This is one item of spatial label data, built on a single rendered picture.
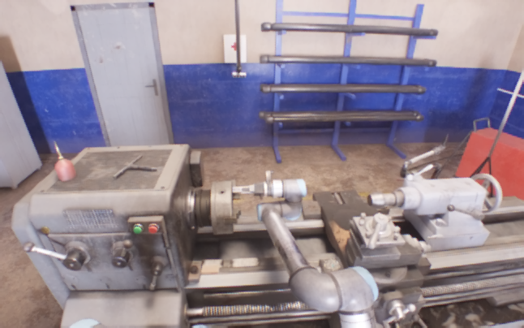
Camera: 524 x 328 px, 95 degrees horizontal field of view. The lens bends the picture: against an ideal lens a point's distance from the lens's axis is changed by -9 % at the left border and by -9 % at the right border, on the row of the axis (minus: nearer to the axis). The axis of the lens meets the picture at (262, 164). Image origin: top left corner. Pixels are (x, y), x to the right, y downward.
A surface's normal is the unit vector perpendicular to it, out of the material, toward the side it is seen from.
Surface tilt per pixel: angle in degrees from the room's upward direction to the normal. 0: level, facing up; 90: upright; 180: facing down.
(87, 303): 32
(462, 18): 90
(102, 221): 90
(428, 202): 86
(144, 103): 90
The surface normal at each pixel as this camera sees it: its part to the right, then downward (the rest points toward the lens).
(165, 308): 0.05, -0.49
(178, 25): 0.08, 0.48
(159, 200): 0.06, -0.28
